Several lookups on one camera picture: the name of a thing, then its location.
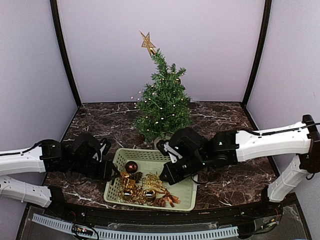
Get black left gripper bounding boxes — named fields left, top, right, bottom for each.
left=69, top=158, right=120, bottom=181

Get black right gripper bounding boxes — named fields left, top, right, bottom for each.
left=160, top=153, right=208, bottom=185

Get brown bauble ornament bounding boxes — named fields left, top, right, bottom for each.
left=125, top=161, right=138, bottom=174
left=174, top=78, right=181, bottom=85

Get green plastic basket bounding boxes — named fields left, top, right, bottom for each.
left=103, top=148, right=197, bottom=212

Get small green christmas tree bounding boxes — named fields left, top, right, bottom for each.
left=134, top=48, right=193, bottom=151

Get thin wire fairy lights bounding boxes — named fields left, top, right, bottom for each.
left=129, top=72, right=186, bottom=133

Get gold star tree topper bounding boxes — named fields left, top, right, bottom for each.
left=139, top=31, right=157, bottom=57

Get gold merry christmas sign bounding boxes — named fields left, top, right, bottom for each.
left=142, top=173, right=166, bottom=192

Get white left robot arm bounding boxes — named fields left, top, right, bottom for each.
left=0, top=133, right=120, bottom=218

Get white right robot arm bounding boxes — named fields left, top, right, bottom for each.
left=156, top=114, right=320, bottom=217

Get brown pine cone ornament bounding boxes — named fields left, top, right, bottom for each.
left=130, top=171, right=143, bottom=184

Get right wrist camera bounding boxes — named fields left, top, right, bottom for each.
left=156, top=140, right=183, bottom=163

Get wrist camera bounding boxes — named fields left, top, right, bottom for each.
left=156, top=140, right=183, bottom=163
left=93, top=138, right=112, bottom=162

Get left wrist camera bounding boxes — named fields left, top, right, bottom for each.
left=93, top=138, right=112, bottom=162

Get black front table rail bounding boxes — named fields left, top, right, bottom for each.
left=44, top=202, right=283, bottom=226

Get left black frame post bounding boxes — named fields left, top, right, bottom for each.
left=49, top=0, right=82, bottom=108

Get black frame post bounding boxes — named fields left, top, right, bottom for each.
left=241, top=0, right=272, bottom=108
left=49, top=0, right=82, bottom=108

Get right black frame post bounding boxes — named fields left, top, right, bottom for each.
left=241, top=0, right=272, bottom=108

